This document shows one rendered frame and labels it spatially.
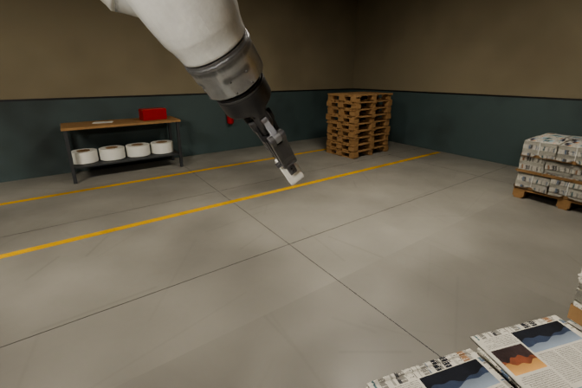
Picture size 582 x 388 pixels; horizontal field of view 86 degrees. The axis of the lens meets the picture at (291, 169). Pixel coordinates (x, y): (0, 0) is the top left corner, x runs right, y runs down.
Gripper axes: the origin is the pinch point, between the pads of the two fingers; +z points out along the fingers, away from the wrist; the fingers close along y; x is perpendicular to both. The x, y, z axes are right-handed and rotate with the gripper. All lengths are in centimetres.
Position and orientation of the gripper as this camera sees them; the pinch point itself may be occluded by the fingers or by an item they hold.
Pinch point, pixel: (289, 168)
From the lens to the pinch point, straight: 57.9
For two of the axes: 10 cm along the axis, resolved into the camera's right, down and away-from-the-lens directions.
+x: 7.9, -6.0, 0.9
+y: 4.9, 5.4, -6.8
